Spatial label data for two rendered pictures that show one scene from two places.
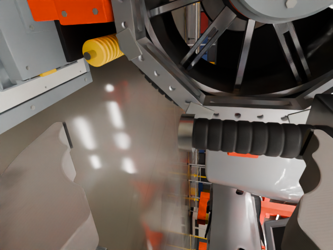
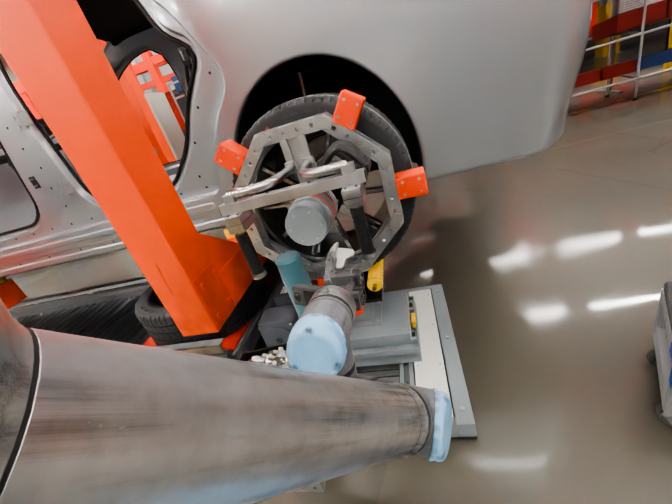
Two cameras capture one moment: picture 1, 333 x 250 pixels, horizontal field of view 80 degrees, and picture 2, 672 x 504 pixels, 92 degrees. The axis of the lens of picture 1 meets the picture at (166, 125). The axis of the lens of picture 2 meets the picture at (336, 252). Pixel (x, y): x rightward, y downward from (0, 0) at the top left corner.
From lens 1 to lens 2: 0.75 m
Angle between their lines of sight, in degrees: 46
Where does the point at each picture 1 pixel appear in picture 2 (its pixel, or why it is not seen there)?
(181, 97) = (388, 234)
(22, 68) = (402, 331)
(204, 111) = (394, 218)
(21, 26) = (376, 326)
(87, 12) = not seen: hidden behind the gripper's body
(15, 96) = (433, 346)
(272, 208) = not seen: outside the picture
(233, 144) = (363, 241)
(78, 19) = not seen: hidden behind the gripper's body
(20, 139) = (481, 355)
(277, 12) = (324, 226)
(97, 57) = (376, 283)
